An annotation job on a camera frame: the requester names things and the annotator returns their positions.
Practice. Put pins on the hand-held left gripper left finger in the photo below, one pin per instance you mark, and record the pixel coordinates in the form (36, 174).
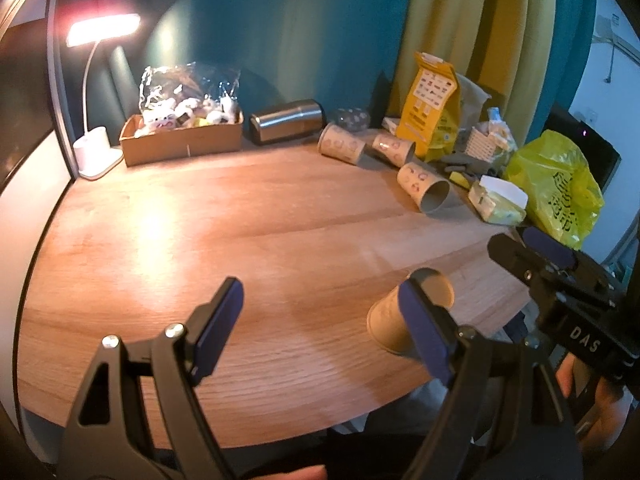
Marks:
(220, 325)

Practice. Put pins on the stainless steel tumbler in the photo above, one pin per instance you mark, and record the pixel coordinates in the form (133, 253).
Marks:
(287, 121)

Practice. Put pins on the white desk lamp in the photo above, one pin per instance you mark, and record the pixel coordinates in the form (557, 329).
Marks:
(97, 150)

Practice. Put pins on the yellow sponge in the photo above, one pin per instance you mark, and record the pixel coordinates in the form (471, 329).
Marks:
(460, 179)

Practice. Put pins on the yellow plastic bag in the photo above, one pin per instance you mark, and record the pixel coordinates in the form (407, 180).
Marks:
(555, 185)

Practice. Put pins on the tissue pack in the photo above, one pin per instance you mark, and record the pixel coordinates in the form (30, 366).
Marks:
(495, 205)

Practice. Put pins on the white woven basket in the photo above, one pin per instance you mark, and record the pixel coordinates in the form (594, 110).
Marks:
(482, 147)

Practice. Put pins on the person's right hand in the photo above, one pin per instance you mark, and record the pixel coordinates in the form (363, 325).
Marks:
(600, 410)

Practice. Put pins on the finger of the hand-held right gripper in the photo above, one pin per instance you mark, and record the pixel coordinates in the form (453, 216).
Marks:
(547, 249)
(515, 257)

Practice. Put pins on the black monitor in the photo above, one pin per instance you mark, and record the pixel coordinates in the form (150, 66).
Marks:
(585, 150)

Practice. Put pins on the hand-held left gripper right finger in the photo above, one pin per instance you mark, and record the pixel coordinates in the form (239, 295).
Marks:
(425, 330)

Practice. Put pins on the small plastic bottle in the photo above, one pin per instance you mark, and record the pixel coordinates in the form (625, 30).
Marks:
(495, 116)

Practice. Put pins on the clear bag of plush toys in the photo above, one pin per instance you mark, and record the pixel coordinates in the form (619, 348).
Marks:
(190, 95)

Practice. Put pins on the white air conditioner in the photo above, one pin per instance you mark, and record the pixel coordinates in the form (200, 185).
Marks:
(617, 40)

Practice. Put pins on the cardboard box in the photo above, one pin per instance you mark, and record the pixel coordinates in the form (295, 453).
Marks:
(185, 142)

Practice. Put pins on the brown paper cup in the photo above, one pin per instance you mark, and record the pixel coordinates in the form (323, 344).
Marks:
(340, 144)
(395, 325)
(392, 147)
(425, 185)

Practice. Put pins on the yellow curtain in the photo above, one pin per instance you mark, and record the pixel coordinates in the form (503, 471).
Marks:
(460, 10)

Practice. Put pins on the grey cloth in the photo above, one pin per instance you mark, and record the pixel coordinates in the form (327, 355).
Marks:
(456, 162)

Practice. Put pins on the grey paper bag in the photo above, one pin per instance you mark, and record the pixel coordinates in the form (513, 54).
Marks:
(472, 100)

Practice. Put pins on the yellow paper bag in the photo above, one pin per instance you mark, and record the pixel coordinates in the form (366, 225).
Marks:
(430, 105)

